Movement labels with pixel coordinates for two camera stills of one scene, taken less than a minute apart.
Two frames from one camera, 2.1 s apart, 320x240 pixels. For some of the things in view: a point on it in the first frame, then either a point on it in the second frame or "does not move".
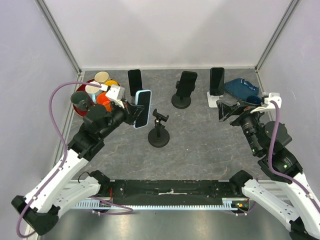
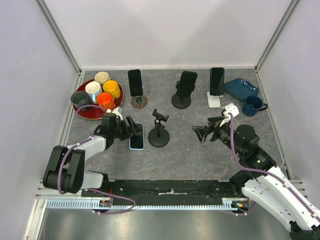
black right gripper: x=225 y=110 -> x=215 y=121
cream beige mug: x=101 y=77 does not move
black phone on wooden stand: x=135 y=81 does not move
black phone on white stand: x=216 y=81 does not move
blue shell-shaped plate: x=241 y=89 does not move
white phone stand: x=212 y=99 does not move
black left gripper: x=132 y=112 -> x=133 y=128
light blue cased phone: x=143 y=97 -> x=136 y=141
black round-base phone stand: x=159 y=137 does not move
